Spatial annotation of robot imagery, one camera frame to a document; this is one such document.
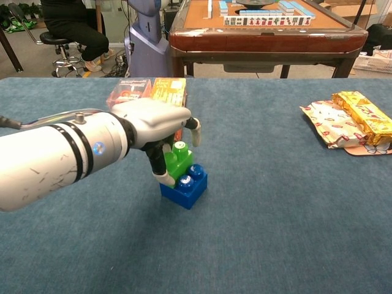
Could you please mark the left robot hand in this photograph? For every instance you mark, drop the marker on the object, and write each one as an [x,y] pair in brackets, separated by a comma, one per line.
[153,116]

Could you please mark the green two-stud building block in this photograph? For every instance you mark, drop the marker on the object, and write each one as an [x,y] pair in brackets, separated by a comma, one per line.
[180,165]

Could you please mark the blue four-stud building block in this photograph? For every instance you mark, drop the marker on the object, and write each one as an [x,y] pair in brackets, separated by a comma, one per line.
[190,196]

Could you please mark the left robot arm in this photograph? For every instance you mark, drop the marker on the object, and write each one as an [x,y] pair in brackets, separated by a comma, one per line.
[46,159]

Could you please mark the orange cardboard box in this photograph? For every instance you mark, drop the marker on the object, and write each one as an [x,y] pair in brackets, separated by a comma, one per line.
[168,90]

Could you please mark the clear box with black parts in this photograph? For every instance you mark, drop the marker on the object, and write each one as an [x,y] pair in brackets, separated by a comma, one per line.
[128,92]

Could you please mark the seated person in black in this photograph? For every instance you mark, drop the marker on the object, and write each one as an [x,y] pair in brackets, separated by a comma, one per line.
[73,27]

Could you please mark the black round swivel stool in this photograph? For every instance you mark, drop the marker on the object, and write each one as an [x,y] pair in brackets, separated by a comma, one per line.
[53,38]

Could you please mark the short blue-backed mahjong tile stack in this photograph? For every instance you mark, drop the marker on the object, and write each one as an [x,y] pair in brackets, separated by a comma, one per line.
[223,7]

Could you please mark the brown wooden mahjong table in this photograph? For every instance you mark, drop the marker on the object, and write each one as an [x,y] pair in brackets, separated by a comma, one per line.
[260,41]

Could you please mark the blue felt table cloth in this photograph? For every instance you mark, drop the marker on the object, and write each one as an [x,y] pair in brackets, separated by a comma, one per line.
[245,229]

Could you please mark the row of face-up mahjong tiles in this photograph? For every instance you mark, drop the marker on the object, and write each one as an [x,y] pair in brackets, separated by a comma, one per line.
[266,21]

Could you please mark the dark round mahjong dish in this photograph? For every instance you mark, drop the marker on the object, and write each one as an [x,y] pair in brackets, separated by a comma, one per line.
[255,3]

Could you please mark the dark wooden table leg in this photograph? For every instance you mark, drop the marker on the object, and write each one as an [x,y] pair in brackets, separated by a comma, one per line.
[12,55]

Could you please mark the green plants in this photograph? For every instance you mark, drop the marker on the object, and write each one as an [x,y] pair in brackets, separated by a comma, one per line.
[18,26]

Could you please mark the white red-printed snack bag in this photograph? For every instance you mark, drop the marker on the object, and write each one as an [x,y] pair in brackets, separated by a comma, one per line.
[330,122]

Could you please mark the long blue-backed mahjong tile stack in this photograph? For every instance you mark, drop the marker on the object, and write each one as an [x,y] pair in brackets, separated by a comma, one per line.
[294,7]

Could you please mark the pink printed card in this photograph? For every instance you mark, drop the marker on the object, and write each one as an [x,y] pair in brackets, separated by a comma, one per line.
[355,151]

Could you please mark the gold foil snack bag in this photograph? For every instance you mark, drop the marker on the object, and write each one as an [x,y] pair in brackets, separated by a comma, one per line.
[364,113]

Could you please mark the white plastic basket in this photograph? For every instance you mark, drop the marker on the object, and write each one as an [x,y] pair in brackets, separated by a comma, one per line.
[370,64]

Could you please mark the black bag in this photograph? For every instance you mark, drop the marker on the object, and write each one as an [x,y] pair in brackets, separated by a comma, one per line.
[379,36]

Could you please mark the purple-grey robot pedestal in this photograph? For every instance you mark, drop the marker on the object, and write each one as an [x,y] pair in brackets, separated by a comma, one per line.
[147,46]

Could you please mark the silver metal chair frame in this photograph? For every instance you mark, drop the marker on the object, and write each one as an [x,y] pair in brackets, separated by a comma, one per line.
[23,23]

